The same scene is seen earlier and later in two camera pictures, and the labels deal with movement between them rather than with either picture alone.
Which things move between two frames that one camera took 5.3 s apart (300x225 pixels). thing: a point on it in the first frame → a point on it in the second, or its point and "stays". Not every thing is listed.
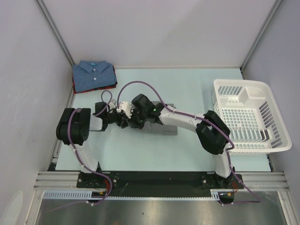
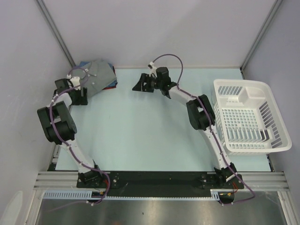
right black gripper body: [138, 119] → [153, 83]
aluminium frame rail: [252, 180] stays
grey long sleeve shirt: [157, 127] → [100, 74]
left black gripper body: [120, 118] → [77, 95]
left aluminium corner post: [52, 25] stays
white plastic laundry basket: [247, 109] stays
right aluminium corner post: [277, 4] stays
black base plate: [161, 183] stays
